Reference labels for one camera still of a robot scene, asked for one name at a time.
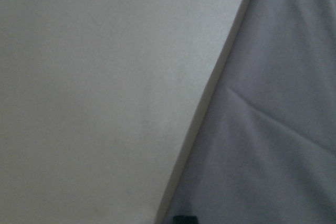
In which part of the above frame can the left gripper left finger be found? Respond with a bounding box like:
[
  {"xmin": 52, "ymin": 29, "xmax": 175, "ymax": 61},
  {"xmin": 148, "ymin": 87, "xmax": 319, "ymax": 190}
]
[{"xmin": 173, "ymin": 215, "xmax": 185, "ymax": 224}]

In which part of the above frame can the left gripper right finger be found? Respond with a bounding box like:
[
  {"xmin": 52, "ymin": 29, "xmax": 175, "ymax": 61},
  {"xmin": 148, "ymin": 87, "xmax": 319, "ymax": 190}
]
[{"xmin": 185, "ymin": 216, "xmax": 198, "ymax": 224}]

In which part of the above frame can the dark brown t-shirt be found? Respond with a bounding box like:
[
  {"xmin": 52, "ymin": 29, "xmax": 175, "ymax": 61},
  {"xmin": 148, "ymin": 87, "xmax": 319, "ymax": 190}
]
[{"xmin": 162, "ymin": 0, "xmax": 335, "ymax": 223}]

